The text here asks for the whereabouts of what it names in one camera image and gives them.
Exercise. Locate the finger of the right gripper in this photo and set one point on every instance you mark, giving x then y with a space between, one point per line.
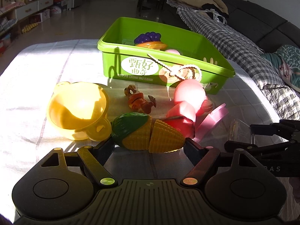
231 146
285 128

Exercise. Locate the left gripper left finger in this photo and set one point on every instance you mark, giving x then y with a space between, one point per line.
93 159

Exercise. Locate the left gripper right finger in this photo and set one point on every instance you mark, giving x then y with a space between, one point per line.
203 159

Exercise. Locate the clear plastic tray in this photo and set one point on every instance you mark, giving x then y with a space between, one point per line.
240 132

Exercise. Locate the toy corn cob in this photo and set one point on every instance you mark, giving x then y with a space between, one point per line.
137 131

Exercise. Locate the yellow toy bowl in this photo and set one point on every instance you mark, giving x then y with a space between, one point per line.
79 111

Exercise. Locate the brown toy hand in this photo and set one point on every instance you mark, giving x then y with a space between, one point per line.
211 61

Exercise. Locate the grey checked blanket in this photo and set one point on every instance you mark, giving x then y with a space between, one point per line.
237 47

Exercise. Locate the pink round toy figure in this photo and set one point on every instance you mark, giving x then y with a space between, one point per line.
190 101

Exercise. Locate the teal patterned pillow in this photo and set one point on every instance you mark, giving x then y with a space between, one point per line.
286 61

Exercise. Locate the orange toy lobster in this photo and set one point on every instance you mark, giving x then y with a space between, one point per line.
137 102

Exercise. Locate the dark grey sofa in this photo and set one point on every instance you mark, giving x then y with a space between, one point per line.
265 28

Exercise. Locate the green plastic bin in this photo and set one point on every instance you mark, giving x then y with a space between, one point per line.
122 59

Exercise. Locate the pink white toy egg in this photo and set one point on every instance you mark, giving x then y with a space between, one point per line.
173 51

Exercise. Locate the orange toy hamburger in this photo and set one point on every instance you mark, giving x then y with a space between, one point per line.
156 45

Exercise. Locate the purple toy grapes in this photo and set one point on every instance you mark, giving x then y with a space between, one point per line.
147 37

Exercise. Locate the white drawer cabinet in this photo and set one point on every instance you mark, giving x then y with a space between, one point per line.
31 8

